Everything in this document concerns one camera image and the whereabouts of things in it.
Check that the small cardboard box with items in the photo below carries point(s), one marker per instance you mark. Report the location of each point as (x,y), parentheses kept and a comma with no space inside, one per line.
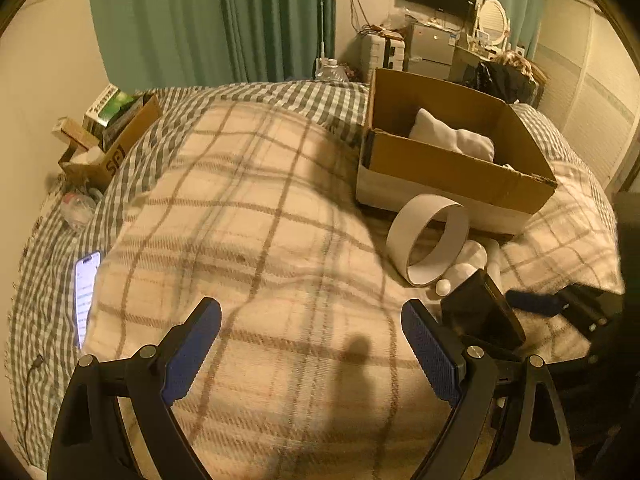
(94,156)

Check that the black wallet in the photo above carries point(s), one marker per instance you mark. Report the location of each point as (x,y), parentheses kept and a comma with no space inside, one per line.
(478,309)

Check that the clear plastic bottle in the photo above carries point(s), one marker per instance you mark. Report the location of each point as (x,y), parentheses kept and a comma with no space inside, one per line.
(78,209)

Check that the white cloth in box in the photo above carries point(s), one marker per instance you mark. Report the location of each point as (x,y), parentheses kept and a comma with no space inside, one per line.
(430,130)

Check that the oval vanity mirror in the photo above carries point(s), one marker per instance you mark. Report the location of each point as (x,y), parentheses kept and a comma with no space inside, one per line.
(492,24)

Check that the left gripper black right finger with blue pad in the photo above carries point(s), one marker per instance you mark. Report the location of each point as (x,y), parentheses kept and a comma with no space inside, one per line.
(516,399)

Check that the beige plaid blanket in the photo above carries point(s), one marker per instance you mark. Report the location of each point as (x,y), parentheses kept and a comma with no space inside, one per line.
(310,376)

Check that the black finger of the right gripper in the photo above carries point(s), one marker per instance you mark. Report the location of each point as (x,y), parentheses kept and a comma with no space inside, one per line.
(585,307)

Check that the black clothing on chair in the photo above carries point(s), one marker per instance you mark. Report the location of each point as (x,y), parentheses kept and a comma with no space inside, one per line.
(511,83)

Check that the grey mini fridge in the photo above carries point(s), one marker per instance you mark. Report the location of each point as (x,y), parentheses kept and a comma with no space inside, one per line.
(429,51)

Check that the lit smartphone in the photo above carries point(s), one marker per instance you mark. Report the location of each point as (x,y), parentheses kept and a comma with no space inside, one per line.
(85,271)

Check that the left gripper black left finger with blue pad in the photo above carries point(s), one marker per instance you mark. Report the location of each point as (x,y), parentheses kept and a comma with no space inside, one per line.
(90,439)

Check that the grey checked bedsheet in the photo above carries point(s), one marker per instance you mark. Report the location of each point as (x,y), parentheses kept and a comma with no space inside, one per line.
(42,352)

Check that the green white product box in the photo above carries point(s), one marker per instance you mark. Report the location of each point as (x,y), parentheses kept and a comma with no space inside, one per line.
(109,103)

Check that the large water jug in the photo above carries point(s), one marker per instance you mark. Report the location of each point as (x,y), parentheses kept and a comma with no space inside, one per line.
(328,70)

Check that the white louvered wardrobe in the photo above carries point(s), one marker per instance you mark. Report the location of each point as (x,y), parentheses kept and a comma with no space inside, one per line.
(592,89)

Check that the large open cardboard box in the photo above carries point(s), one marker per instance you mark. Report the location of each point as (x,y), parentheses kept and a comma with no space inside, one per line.
(500,196)

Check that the white plush toy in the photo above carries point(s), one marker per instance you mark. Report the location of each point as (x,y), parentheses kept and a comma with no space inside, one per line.
(483,254)

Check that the white suitcase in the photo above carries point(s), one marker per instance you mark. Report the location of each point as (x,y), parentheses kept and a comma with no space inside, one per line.
(384,50)

